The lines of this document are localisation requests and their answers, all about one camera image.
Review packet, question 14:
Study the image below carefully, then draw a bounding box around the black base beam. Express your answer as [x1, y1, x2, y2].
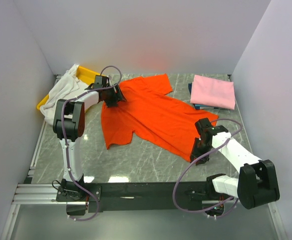
[56, 181, 228, 216]

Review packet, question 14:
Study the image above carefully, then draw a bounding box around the blue folded t shirt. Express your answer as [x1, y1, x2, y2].
[188, 83, 219, 110]

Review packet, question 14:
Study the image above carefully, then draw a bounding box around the orange t shirt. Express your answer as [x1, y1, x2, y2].
[101, 74, 218, 162]

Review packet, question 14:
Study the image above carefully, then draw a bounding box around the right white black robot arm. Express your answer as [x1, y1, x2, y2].
[190, 118, 280, 209]

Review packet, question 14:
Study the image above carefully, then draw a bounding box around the white t shirt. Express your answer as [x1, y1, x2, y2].
[39, 64, 88, 125]

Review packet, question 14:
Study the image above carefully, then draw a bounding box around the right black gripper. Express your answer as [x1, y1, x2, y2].
[190, 137, 212, 166]

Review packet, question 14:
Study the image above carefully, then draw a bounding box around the pink folded t shirt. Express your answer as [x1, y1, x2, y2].
[190, 75, 236, 110]

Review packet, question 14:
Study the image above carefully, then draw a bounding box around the aluminium frame rail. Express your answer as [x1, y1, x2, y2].
[13, 182, 234, 208]

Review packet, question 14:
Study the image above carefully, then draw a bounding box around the yellow plastic tray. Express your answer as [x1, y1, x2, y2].
[36, 65, 100, 110]

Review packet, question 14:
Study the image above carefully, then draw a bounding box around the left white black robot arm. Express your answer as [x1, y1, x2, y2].
[53, 75, 126, 201]

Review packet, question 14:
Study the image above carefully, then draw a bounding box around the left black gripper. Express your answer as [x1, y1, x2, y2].
[103, 83, 126, 109]

